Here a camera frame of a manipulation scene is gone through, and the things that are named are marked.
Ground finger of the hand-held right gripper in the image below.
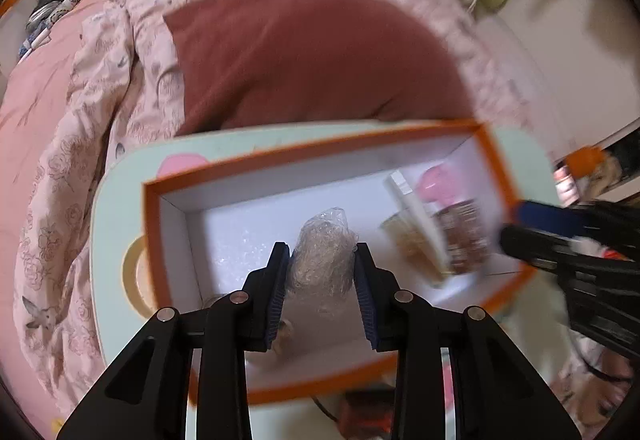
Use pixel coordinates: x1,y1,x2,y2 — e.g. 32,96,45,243
512,200,640,245
500,225,581,278

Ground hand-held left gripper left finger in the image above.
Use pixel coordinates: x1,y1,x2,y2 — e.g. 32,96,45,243
55,241,292,440

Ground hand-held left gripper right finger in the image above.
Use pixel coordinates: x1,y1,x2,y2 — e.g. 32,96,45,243
353,241,583,440

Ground clear bag of pale fibres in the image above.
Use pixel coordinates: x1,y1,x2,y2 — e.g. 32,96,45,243
287,207,362,315

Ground dark red-black packet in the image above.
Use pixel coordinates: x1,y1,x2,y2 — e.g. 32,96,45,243
432,200,493,275

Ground peach clear perfume bottle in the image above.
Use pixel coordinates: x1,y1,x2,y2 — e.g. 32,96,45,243
380,210,446,288

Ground orange cardboard box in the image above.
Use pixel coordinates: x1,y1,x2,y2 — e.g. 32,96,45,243
142,120,538,406

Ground white cosmetic tube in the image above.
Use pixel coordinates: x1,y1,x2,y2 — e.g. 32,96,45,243
385,170,451,273

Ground beige plush toy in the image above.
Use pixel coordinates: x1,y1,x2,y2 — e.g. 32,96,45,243
590,155,626,195

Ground pink round object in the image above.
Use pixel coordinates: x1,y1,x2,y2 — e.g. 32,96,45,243
417,167,461,205

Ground dark red small object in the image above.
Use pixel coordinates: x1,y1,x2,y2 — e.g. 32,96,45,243
337,390,398,438

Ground mint green cartoon lap table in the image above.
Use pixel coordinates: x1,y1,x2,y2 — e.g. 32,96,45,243
90,120,566,440

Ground maroon pillow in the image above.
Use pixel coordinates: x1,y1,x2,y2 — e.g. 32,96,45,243
162,0,473,138

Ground pink floral blanket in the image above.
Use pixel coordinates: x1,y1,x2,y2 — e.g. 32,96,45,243
10,0,536,401

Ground pink bed sheet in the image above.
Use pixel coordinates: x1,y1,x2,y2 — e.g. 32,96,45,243
0,0,131,221

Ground blue-white patterned clothes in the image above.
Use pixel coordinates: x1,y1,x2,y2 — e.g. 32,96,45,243
17,0,83,60

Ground black cable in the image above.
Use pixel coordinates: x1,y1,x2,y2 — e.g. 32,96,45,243
312,392,343,426

